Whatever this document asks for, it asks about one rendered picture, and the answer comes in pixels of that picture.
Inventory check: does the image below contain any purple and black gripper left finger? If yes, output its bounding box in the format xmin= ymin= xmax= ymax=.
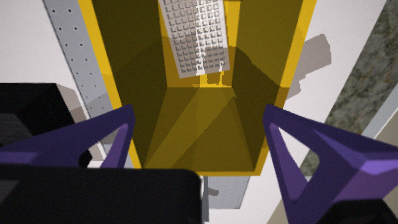
xmin=0 ymin=104 xmax=136 ymax=168

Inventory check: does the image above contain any yellow open-top bin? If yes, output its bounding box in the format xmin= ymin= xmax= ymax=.
xmin=78 ymin=0 xmax=317 ymax=176

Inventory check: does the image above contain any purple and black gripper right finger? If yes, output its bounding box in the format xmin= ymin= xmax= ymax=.
xmin=262 ymin=104 xmax=398 ymax=224

